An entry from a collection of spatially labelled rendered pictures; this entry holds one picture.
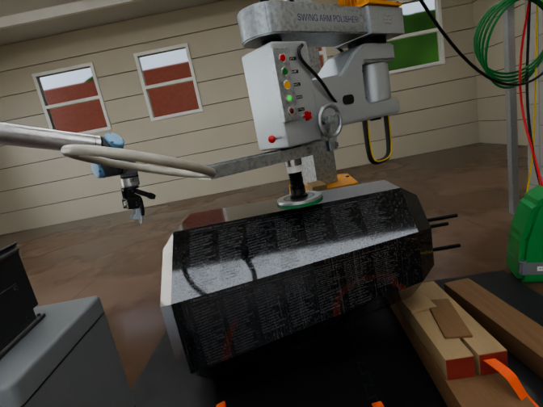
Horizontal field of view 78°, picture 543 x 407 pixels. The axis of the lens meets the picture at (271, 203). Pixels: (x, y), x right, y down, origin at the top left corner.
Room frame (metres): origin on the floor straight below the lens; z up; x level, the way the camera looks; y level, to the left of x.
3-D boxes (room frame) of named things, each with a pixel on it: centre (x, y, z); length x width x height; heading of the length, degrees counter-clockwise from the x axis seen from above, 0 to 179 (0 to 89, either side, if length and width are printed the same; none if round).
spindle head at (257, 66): (1.60, -0.20, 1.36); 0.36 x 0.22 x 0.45; 125
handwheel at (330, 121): (1.52, -0.30, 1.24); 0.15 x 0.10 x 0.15; 125
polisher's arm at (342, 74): (1.77, -0.46, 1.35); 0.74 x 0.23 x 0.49; 125
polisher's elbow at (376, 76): (1.93, -0.67, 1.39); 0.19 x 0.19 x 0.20
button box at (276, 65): (1.42, -0.14, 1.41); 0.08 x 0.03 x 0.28; 125
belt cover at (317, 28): (1.75, -0.42, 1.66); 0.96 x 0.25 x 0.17; 125
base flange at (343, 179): (2.52, -0.40, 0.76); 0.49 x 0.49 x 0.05; 85
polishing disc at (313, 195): (1.55, -0.13, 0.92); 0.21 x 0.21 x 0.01
